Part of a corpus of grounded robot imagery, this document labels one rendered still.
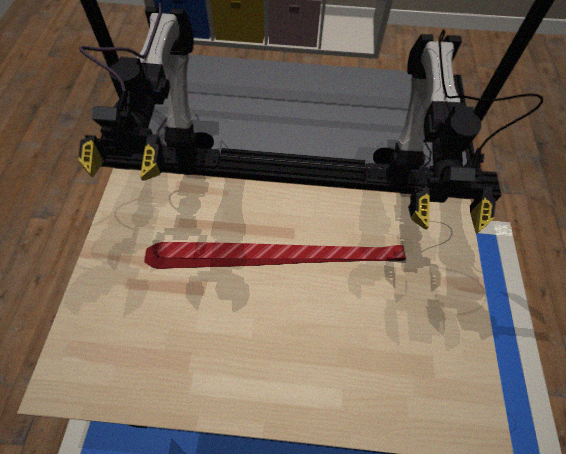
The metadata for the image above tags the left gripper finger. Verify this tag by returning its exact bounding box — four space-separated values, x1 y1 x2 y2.
470 198 494 234
411 194 430 230

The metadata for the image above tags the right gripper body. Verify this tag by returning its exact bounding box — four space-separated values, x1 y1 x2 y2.
79 111 165 174

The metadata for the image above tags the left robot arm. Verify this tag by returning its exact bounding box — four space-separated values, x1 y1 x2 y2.
365 34 484 186

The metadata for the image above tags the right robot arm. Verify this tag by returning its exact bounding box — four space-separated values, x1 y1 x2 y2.
92 6 220 168

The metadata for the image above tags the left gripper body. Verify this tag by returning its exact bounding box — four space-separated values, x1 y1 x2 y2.
408 159 496 218

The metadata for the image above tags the red striped necktie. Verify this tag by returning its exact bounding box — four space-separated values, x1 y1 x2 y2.
144 242 406 269

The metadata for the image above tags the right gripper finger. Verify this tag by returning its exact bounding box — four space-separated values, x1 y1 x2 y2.
140 144 160 181
78 140 104 177

